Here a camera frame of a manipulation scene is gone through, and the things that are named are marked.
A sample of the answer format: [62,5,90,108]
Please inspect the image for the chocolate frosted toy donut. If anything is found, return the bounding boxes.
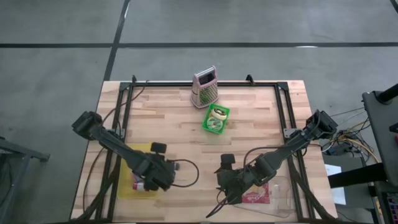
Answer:
[210,106,230,121]

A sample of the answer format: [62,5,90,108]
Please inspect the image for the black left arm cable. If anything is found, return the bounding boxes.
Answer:
[169,158,200,189]

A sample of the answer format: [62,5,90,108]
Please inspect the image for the yellow plastic bin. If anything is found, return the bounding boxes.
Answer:
[117,142,160,200]

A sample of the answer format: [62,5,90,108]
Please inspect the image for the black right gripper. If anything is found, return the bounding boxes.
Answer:
[216,167,256,205]

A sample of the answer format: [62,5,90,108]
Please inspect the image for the black aluminium table frame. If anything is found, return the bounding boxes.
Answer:
[73,73,338,223]

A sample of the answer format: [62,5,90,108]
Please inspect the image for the tangled floor cables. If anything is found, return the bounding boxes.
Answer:
[320,107,381,164]

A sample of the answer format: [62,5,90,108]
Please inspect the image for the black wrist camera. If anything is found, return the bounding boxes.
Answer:
[220,153,236,171]
[150,142,168,154]

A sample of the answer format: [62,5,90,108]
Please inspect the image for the red snack packet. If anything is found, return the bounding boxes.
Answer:
[241,182,271,205]

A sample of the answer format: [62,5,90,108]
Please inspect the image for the grey equipment cart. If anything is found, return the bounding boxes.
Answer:
[361,82,398,187]

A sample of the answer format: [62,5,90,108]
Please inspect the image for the steel box grater pink handle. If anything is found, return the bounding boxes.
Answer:
[190,65,220,110]

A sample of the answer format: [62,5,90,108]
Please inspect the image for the black metal beam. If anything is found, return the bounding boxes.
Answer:
[328,162,389,189]

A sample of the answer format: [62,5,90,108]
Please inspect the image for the thin black cable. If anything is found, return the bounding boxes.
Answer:
[205,189,237,219]

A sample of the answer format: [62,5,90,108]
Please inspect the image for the clear plastic container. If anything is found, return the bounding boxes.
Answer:
[232,175,294,218]

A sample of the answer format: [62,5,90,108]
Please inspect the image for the green plastic basket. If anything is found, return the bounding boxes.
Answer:
[201,103,231,136]

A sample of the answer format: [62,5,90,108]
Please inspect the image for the grey metal stand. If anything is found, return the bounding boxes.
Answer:
[0,136,51,224]

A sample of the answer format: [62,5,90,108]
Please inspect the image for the white paper sheet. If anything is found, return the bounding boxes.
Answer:
[324,164,347,206]

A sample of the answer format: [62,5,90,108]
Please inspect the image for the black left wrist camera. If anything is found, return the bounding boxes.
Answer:
[150,142,168,154]

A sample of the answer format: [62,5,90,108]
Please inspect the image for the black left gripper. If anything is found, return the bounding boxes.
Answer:
[136,154,177,192]

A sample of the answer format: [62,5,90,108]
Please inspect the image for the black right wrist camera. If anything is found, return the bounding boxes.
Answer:
[220,153,236,171]

